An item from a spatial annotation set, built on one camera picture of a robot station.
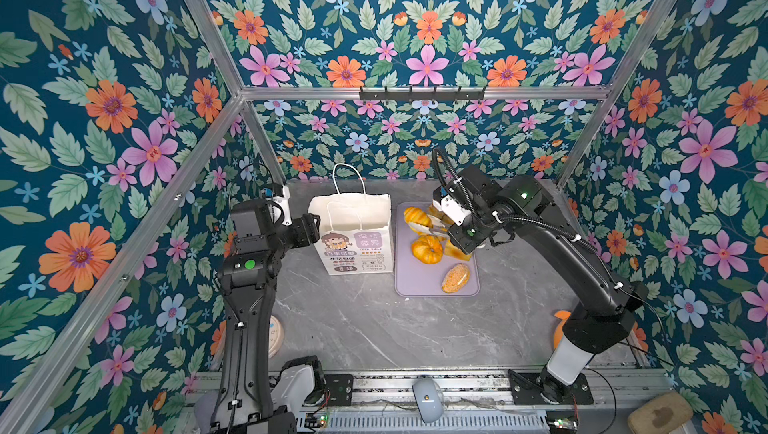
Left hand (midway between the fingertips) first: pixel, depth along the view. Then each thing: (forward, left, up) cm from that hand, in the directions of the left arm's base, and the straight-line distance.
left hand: (308, 210), depth 69 cm
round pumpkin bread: (+5, -30, -29) cm, 42 cm away
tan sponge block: (-43, -80, -29) cm, 95 cm away
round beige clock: (-19, +14, -30) cm, 38 cm away
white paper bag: (-1, -10, -10) cm, 14 cm away
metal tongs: (0, -31, -9) cm, 33 cm away
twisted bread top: (-4, -29, +3) cm, 29 cm away
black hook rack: (+41, -31, +4) cm, 52 cm away
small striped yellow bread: (+1, -26, -8) cm, 28 cm away
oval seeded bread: (-6, -38, -28) cm, 48 cm away
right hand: (-7, -35, -4) cm, 36 cm away
